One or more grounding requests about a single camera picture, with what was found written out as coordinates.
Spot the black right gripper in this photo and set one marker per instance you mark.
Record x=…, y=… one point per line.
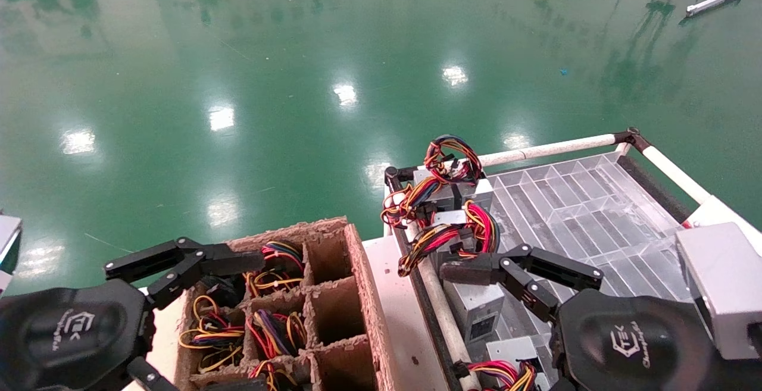
x=631, y=343

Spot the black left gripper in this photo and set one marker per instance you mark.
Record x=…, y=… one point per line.
x=65, y=337

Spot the clear plastic divider tray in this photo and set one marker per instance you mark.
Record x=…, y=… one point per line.
x=583, y=200

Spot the brown pulp cardboard tray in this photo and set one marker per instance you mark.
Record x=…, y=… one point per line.
x=333, y=307

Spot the grey white device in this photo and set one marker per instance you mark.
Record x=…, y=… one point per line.
x=7, y=233

